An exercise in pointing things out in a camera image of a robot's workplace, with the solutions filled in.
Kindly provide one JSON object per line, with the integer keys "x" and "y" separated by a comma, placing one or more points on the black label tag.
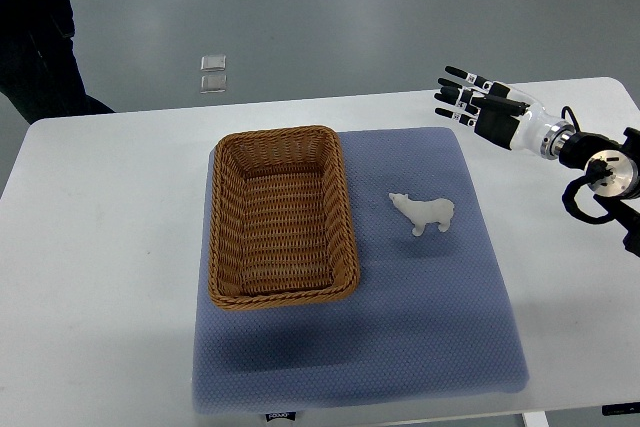
{"x": 288, "y": 416}

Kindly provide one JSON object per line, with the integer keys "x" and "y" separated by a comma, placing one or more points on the black table control panel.
{"x": 620, "y": 409}

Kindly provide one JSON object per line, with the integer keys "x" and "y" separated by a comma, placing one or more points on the blue quilted mat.
{"x": 430, "y": 317}

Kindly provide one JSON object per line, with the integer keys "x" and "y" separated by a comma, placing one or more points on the lower floor plate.
{"x": 213, "y": 83}

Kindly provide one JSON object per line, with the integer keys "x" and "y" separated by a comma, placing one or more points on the white bear figurine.
{"x": 421, "y": 213}

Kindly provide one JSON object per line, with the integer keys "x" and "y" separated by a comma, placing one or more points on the person in dark clothes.
{"x": 39, "y": 72}

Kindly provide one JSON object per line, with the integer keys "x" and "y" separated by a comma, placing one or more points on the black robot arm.
{"x": 609, "y": 169}

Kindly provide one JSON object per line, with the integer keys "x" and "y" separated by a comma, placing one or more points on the floor plate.
{"x": 213, "y": 62}
{"x": 213, "y": 83}

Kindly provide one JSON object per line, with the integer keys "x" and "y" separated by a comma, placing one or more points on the brown wicker basket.
{"x": 281, "y": 231}

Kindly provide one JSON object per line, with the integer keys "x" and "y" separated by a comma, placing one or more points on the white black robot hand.
{"x": 499, "y": 113}

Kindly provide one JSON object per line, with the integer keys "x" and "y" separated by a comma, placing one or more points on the upper floor plate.
{"x": 213, "y": 62}

